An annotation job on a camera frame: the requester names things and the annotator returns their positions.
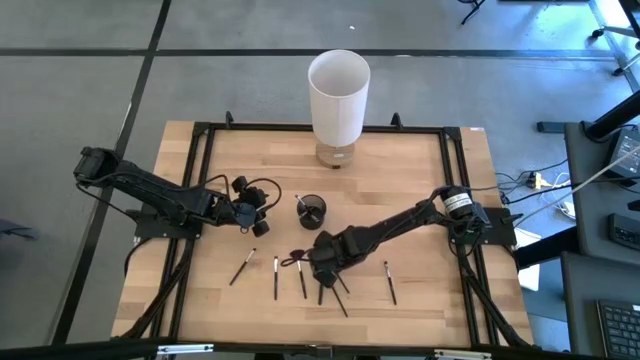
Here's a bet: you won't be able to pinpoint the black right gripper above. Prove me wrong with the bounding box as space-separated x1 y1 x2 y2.
307 229 352 290

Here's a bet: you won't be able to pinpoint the fan makeup brush black handle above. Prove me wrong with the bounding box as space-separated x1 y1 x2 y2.
280 248 309 301

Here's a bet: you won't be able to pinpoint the long thin black makeup brush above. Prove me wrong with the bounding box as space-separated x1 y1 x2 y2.
330 287 350 319

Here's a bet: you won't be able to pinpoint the black makeup brush fluffy head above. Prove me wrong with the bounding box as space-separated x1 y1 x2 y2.
294 194 322 224

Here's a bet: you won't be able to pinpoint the slim silver makeup brush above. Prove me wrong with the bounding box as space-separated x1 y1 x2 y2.
229 247 258 287

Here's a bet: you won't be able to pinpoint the black mesh pen cup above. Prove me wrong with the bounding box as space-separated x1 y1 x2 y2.
296 193 328 232

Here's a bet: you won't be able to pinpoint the white shade table lamp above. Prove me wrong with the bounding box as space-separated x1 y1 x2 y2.
307 48 372 170

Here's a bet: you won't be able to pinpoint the white paper sheet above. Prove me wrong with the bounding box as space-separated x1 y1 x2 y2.
514 227 544 293

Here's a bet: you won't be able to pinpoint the black desk beam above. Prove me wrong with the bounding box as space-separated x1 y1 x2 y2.
514 227 584 272

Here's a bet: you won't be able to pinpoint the blue chair part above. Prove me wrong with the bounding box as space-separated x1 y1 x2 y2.
0 218 41 243

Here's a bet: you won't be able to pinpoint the grey side desk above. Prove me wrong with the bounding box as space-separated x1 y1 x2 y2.
559 249 640 360
563 122 640 267

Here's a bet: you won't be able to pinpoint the black tripod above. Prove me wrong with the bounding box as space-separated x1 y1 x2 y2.
458 0 488 26

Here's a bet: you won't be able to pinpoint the black keyboard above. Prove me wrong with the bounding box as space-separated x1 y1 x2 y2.
596 298 640 360

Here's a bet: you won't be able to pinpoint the black desk device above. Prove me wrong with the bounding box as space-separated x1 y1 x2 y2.
607 213 640 253

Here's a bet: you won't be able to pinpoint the grey tablet device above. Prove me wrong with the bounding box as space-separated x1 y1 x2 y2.
605 127 640 180

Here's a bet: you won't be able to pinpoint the black stand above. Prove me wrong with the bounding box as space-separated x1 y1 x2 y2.
536 89 640 144

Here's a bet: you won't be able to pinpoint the office chair base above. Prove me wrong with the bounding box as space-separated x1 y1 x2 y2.
589 0 640 77

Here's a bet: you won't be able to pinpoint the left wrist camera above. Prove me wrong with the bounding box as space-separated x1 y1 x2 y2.
234 202 258 230

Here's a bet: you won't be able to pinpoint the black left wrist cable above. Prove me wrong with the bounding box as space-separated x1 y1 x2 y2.
243 177 283 214

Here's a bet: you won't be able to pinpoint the black metal table frame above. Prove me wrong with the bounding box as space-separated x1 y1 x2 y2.
119 110 532 351

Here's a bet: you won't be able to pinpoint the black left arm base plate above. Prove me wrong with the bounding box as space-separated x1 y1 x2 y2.
133 207 204 241

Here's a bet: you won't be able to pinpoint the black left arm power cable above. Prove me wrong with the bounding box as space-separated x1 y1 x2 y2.
74 182 151 277

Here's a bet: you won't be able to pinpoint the silver metal bracket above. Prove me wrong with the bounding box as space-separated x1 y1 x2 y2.
156 343 215 357
433 348 493 360

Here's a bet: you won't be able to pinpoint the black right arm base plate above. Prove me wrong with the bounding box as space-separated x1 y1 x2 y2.
449 206 519 247

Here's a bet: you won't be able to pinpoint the black floor cables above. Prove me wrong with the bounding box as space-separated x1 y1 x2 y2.
493 158 572 207

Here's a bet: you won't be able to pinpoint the black camera rig bar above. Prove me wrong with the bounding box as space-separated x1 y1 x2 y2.
0 337 640 360

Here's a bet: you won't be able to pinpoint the white cable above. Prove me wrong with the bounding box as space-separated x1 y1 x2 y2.
513 144 640 229

